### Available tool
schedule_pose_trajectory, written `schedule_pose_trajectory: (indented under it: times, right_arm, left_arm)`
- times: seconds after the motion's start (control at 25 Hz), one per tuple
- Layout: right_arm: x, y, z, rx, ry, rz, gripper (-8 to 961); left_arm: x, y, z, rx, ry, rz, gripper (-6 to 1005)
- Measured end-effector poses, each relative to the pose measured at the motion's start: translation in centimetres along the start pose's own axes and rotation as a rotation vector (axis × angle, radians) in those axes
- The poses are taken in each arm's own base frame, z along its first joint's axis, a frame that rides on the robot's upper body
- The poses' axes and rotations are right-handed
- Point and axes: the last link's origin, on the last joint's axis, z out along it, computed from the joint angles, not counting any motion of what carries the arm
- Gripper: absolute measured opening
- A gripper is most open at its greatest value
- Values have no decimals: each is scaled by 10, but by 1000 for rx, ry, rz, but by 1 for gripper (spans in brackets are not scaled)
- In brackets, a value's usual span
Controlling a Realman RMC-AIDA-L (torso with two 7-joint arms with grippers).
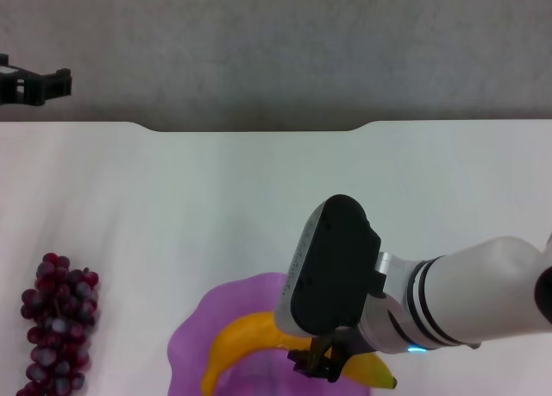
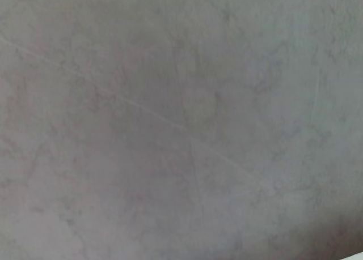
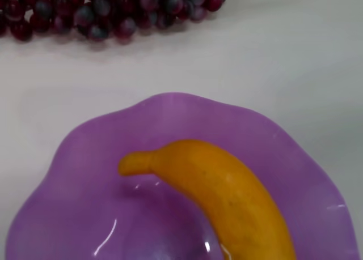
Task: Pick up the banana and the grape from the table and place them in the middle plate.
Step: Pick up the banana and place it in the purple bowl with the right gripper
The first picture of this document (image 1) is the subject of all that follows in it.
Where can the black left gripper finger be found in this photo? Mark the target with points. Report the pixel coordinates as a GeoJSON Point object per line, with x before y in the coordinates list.
{"type": "Point", "coordinates": [45, 87]}

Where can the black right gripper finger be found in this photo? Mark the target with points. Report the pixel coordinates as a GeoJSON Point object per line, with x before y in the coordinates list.
{"type": "Point", "coordinates": [308, 363]}
{"type": "Point", "coordinates": [336, 366]}

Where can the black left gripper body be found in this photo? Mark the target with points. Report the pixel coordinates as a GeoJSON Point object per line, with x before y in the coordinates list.
{"type": "Point", "coordinates": [10, 87]}

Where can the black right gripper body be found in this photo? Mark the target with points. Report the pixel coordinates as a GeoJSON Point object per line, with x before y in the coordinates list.
{"type": "Point", "coordinates": [355, 342]}

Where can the yellow banana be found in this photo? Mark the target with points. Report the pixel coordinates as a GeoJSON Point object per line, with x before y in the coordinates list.
{"type": "Point", "coordinates": [241, 335]}

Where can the dark red grape bunch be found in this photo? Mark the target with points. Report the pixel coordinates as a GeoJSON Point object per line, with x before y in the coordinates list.
{"type": "Point", "coordinates": [56, 314]}

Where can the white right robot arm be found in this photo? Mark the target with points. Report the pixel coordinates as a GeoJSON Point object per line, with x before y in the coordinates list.
{"type": "Point", "coordinates": [474, 292]}

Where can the purple wavy plastic plate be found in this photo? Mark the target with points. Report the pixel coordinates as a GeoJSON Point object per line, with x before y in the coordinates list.
{"type": "Point", "coordinates": [194, 348]}

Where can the silver right camera bracket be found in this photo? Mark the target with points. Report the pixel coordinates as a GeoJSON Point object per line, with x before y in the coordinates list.
{"type": "Point", "coordinates": [384, 264]}

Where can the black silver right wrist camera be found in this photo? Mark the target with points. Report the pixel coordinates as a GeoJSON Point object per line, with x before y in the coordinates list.
{"type": "Point", "coordinates": [332, 262]}

